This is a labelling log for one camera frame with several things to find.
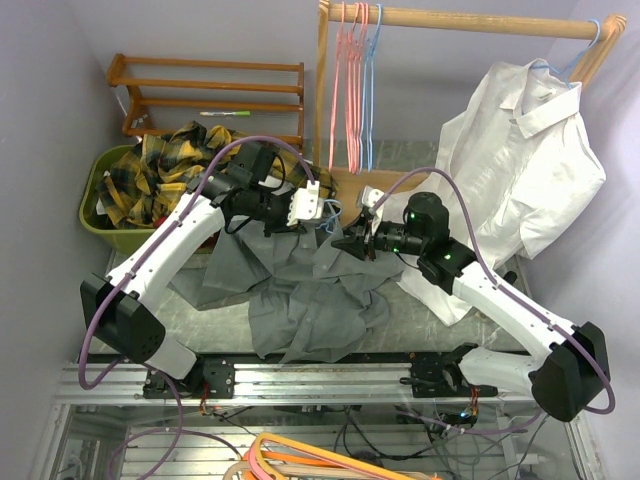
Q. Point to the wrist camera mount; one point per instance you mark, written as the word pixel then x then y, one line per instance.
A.
pixel 367 200
pixel 306 204

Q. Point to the grey button shirt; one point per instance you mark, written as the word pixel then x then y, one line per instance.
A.
pixel 306 299

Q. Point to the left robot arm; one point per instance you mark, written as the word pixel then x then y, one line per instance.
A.
pixel 118 307

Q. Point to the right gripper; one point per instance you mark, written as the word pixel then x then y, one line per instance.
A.
pixel 360 246

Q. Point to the yellow plaid shirt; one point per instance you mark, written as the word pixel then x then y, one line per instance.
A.
pixel 286 167

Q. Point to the white hanging shirt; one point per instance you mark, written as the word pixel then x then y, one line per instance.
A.
pixel 519 164

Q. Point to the green white pen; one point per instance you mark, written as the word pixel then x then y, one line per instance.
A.
pixel 237 113

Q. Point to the aluminium mounting rail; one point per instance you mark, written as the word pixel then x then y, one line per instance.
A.
pixel 245 380

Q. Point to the blue hanger holding white shirt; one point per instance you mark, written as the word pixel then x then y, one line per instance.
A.
pixel 564 73

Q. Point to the green laundry basket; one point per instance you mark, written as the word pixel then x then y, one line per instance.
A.
pixel 129 186

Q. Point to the wooden shoe rack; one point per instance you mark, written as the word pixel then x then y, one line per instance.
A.
pixel 166 93

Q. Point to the pink wire hangers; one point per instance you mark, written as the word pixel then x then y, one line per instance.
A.
pixel 349 57

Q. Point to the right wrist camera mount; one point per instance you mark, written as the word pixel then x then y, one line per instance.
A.
pixel 367 200

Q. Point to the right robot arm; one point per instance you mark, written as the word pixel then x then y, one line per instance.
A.
pixel 564 366

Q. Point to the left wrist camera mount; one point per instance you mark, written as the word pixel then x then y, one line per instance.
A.
pixel 306 204

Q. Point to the orange pink hangers below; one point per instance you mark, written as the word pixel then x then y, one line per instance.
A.
pixel 271 456

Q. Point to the red garment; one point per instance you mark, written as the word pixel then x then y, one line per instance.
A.
pixel 160 221

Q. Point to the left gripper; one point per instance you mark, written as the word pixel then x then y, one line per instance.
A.
pixel 282 227

